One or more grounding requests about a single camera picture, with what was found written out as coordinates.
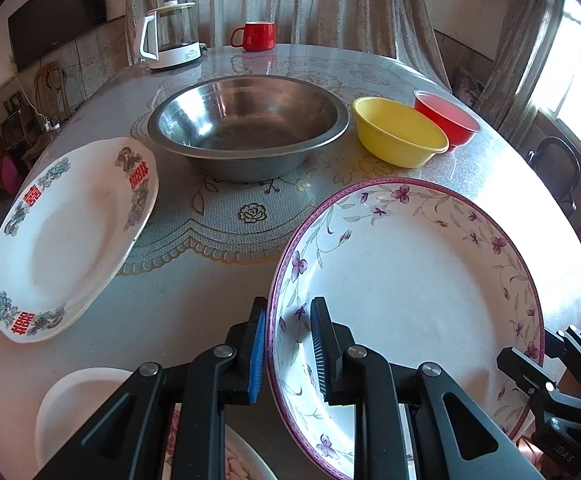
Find large purple floral plate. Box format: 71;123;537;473
266;178;545;479

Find white plate red characters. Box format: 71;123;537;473
0;138;159;344

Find red plastic bowl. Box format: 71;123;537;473
414;90;481;152

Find yellow plastic bowl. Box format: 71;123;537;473
351;96;449;169

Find stainless steel basin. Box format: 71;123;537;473
147;75;350;183

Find plain white plate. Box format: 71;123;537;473
34;367;131;469

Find lace tablecloth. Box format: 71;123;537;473
102;44;450;275

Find dark round-back chair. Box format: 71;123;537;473
527;136;580;218

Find wooden chair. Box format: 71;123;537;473
33;61;71;122

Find white glass electric kettle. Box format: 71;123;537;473
135;0;202;70

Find grey window curtain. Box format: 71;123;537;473
475;0;565;143

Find red mug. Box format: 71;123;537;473
230;22;276;52

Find black wall television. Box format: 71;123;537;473
8;0;107;70

